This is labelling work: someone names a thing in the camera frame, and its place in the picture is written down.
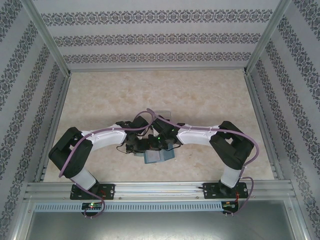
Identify blue card holder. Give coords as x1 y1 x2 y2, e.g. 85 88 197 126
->
132 143 176 165

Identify clear acrylic card stand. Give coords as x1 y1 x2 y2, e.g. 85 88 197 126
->
152 109 173 121

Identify left green circuit board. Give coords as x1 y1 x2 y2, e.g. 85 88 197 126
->
81 202 104 210

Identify green circuit board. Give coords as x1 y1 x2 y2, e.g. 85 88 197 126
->
81 202 104 210
221 200 240 210

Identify grey metal sheet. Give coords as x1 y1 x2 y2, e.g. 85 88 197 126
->
22 211 308 240

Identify right green circuit board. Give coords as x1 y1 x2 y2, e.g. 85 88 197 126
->
221 200 240 210

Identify thin black right gripper cable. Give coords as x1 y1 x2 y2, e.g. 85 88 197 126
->
164 143 182 152

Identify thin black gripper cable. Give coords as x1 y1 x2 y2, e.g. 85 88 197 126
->
164 143 182 152
116 143 131 155

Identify thin black left gripper cable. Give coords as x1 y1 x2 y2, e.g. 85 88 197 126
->
116 143 131 155

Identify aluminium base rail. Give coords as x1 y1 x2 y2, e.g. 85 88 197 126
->
24 181 293 201

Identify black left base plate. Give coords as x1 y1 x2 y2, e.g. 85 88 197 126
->
69 183 116 201

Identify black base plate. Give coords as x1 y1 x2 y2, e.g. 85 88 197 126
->
69 183 116 201
202 182 248 200

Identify slotted grey cable duct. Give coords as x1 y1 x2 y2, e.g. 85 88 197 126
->
33 201 223 212

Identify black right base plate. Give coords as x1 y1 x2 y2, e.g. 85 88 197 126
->
202 182 248 200

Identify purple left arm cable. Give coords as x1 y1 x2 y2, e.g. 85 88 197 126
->
58 111 155 219

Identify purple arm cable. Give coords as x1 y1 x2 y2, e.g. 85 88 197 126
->
146 107 260 217
58 111 155 219

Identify aluminium side rail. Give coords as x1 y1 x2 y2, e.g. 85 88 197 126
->
243 72 286 181
33 73 72 183

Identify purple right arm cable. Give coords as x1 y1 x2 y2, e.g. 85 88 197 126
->
146 107 260 217

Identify aluminium frame post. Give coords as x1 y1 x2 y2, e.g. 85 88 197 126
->
23 0 72 77
242 0 293 76

